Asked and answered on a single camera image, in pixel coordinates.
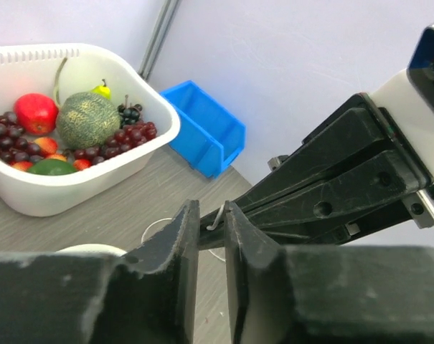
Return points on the yellow green pear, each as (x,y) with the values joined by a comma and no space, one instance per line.
(102,90)

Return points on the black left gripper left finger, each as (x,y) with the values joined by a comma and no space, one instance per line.
(144,296)

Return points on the green avocado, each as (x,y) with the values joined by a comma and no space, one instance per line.
(52,167)

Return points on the red apple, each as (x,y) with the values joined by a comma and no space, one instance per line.
(36,113)

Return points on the black grape bunch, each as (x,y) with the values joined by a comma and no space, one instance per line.
(129,113)

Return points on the blue plastic bin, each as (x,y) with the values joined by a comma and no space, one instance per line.
(210,137)

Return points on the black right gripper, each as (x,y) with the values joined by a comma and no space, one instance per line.
(357,168)

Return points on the white plastic fruit basket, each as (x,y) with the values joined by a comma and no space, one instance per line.
(32,68)

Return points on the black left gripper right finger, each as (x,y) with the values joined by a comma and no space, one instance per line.
(325,293)

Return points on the white perforated cable spool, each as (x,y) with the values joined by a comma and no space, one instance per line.
(95,249)

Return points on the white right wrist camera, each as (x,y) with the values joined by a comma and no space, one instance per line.
(408,97)

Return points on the small peach fruit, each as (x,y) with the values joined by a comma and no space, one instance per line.
(48,146)

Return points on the dark red grape bunch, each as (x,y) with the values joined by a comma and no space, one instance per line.
(14,146)

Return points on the green netted melon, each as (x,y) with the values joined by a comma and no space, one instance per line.
(86,119)

